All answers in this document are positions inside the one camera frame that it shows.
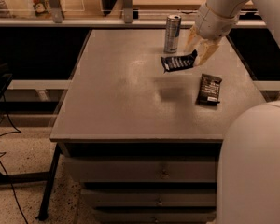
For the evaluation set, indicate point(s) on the black rxbar chocolate wrapper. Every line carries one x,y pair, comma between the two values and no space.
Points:
209,90

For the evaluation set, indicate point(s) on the top grey drawer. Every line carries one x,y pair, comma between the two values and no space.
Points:
90,169

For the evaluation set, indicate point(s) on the bottom grey drawer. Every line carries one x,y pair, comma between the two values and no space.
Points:
155,216

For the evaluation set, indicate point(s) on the left grey metal bracket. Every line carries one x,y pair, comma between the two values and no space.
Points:
56,11

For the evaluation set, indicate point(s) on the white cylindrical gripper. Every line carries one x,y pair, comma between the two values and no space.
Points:
214,22

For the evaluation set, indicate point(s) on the grey drawer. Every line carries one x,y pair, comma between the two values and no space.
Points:
149,198
155,216
90,169

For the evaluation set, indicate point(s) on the grey drawer cabinet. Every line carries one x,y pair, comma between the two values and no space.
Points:
122,104

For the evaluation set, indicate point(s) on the silver blue drink can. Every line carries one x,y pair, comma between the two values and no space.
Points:
172,30

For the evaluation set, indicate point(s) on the middle grey drawer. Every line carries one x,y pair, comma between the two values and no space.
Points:
149,198

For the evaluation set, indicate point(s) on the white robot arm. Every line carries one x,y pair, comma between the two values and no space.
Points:
248,174

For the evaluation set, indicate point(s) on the black desk leg frame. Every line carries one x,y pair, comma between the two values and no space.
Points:
47,176

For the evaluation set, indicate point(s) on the blue rxbar blueberry wrapper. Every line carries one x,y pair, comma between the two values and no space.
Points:
177,63

